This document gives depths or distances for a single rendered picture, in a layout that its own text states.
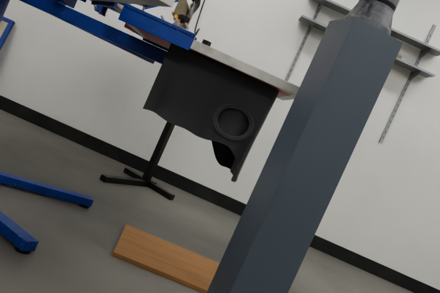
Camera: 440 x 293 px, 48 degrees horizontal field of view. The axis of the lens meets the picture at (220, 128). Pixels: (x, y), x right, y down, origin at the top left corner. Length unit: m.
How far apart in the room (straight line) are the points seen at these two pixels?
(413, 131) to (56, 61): 3.12
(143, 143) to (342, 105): 2.94
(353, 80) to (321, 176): 0.31
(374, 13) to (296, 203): 0.62
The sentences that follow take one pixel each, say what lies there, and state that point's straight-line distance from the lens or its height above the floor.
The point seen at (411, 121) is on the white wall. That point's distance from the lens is 4.53.
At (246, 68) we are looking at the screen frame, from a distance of 1.94.
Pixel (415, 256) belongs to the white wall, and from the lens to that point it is 4.74.
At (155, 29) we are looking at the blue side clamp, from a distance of 1.96.
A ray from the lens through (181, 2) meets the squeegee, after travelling 2.10.
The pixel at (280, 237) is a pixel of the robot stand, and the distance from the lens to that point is 1.55.
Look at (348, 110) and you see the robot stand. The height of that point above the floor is 0.94.
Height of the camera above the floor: 0.79
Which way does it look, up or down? 2 degrees down
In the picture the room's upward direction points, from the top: 24 degrees clockwise
